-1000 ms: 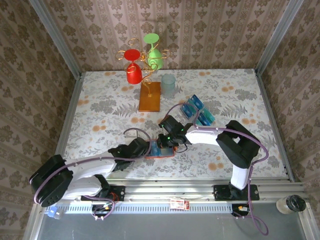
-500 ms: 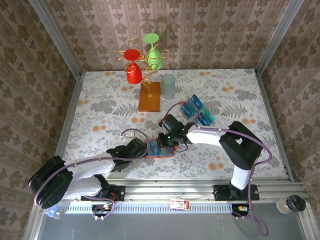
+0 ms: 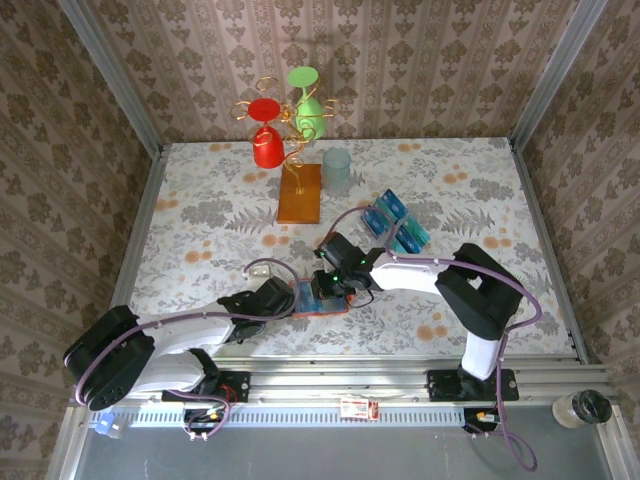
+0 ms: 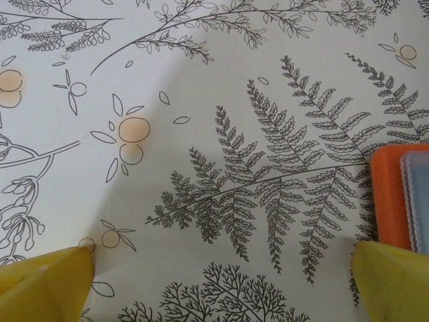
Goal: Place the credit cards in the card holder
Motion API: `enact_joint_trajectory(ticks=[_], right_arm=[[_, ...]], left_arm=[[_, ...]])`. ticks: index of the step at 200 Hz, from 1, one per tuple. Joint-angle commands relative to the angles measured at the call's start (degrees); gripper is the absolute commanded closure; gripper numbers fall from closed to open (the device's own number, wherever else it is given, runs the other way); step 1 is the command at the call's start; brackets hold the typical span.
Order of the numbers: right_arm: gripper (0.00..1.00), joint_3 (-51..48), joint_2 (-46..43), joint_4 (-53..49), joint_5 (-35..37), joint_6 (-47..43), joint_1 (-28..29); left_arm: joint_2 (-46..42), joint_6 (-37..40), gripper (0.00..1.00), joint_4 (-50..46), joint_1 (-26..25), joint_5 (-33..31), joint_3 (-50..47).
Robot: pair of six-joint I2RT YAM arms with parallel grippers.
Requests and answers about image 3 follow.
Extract blue plug connector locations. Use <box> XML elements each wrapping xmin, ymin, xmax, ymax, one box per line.
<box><xmin>88</xmin><ymin>412</ymin><xmax>132</xmax><ymax>441</ymax></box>

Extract slotted grey cable duct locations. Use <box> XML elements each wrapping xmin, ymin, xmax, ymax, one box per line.
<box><xmin>88</xmin><ymin>404</ymin><xmax>501</xmax><ymax>427</ymax></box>

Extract black connector with wires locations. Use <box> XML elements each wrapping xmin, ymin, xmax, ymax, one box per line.
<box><xmin>181</xmin><ymin>405</ymin><xmax>227</xmax><ymax>445</ymax></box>
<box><xmin>461</xmin><ymin>406</ymin><xmax>502</xmax><ymax>442</ymax></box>

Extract aluminium table side rail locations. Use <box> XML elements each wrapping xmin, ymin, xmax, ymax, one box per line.
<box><xmin>110</xmin><ymin>143</ymin><xmax>169</xmax><ymax>314</ymax></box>
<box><xmin>508</xmin><ymin>139</ymin><xmax>591</xmax><ymax>366</ymax></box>

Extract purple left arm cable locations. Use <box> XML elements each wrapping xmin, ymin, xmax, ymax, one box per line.
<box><xmin>74</xmin><ymin>257</ymin><xmax>301</xmax><ymax>444</ymax></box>

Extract aluminium frame post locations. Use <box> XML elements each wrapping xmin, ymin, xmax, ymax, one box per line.
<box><xmin>508</xmin><ymin>0</ymin><xmax>610</xmax><ymax>151</ymax></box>
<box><xmin>55</xmin><ymin>0</ymin><xmax>165</xmax><ymax>154</ymax></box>

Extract red plastic wine glass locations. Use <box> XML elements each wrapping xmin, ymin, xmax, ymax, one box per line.
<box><xmin>246</xmin><ymin>97</ymin><xmax>287</xmax><ymax>169</ymax></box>

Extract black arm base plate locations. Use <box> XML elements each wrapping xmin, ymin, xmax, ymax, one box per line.
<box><xmin>426</xmin><ymin>368</ymin><xmax>521</xmax><ymax>403</ymax></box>
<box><xmin>161</xmin><ymin>368</ymin><xmax>252</xmax><ymax>404</ymax></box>

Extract gold wire rack wooden base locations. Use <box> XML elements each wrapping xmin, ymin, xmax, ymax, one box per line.
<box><xmin>233</xmin><ymin>75</ymin><xmax>342</xmax><ymax>225</ymax></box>

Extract small red matchbox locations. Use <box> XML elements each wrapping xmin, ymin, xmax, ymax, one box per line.
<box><xmin>339</xmin><ymin>396</ymin><xmax>380</xmax><ymax>421</ymax></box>

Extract aluminium lower frame rail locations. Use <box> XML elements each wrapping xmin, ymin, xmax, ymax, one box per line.
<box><xmin>47</xmin><ymin>404</ymin><xmax>94</xmax><ymax>480</ymax></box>
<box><xmin>597</xmin><ymin>404</ymin><xmax>640</xmax><ymax>480</ymax></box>

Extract translucent plastic cup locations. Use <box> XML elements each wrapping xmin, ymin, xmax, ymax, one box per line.
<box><xmin>321</xmin><ymin>147</ymin><xmax>353</xmax><ymax>196</ymax></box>

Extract aluminium mounting beam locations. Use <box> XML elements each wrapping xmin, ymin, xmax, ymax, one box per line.
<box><xmin>69</xmin><ymin>355</ymin><xmax>611</xmax><ymax>405</ymax></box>

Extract green plastic wine glass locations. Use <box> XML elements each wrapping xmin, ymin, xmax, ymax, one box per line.
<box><xmin>286</xmin><ymin>66</ymin><xmax>328</xmax><ymax>143</ymax></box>

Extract clear jar black lid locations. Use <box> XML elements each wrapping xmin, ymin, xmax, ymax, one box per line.
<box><xmin>551</xmin><ymin>388</ymin><xmax>615</xmax><ymax>431</ymax></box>

